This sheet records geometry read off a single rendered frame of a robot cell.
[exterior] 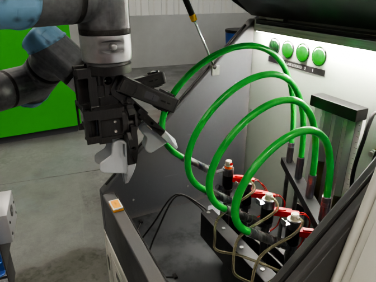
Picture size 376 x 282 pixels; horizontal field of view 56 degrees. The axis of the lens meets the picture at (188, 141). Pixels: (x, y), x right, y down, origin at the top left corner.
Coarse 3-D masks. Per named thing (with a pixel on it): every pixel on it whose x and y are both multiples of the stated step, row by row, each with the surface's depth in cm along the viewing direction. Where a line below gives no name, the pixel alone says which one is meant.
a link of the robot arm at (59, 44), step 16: (32, 32) 65; (48, 32) 66; (64, 32) 69; (32, 48) 66; (48, 48) 66; (64, 48) 67; (80, 48) 70; (32, 64) 69; (48, 64) 68; (64, 64) 67; (80, 64) 68; (48, 80) 71; (64, 80) 69
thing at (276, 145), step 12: (288, 132) 61; (300, 132) 61; (312, 132) 62; (276, 144) 60; (324, 144) 66; (264, 156) 59; (252, 168) 59; (240, 192) 60; (324, 192) 72; (324, 204) 72; (324, 216) 73; (240, 228) 63; (252, 228) 65; (264, 240) 67; (276, 240) 69
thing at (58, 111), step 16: (0, 32) 338; (16, 32) 344; (0, 48) 343; (16, 48) 349; (0, 64) 348; (16, 64) 354; (64, 96) 387; (0, 112) 363; (16, 112) 370; (32, 112) 378; (48, 112) 385; (64, 112) 393; (0, 128) 369; (16, 128) 376; (32, 128) 384; (48, 128) 391; (64, 128) 404
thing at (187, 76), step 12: (228, 48) 77; (240, 48) 78; (252, 48) 79; (264, 48) 81; (204, 60) 75; (276, 60) 84; (192, 72) 75; (288, 72) 86; (180, 84) 75; (288, 84) 88; (168, 144) 79; (288, 144) 97; (180, 156) 81
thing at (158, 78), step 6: (150, 72) 76; (156, 72) 75; (162, 72) 74; (132, 78) 76; (138, 78) 73; (144, 78) 73; (150, 78) 74; (156, 78) 74; (162, 78) 74; (150, 84) 74; (156, 84) 74; (162, 84) 76
